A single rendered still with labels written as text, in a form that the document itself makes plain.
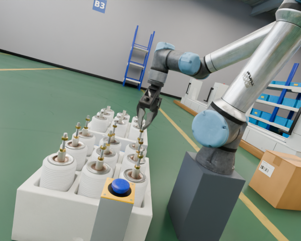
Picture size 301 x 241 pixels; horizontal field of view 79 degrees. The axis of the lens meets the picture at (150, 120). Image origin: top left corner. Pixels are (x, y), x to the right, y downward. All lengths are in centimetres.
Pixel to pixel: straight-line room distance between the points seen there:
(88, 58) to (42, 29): 160
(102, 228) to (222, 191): 47
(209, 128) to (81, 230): 49
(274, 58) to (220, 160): 37
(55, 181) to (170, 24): 700
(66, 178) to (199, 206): 48
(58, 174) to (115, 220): 25
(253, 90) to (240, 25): 788
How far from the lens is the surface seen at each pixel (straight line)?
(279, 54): 58
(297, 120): 249
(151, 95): 72
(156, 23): 724
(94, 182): 59
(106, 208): 43
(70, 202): 61
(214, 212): 82
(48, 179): 63
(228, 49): 76
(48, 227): 69
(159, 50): 76
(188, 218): 79
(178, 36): 736
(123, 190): 42
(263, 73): 58
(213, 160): 74
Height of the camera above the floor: 57
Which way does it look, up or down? 13 degrees down
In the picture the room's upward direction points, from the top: 16 degrees clockwise
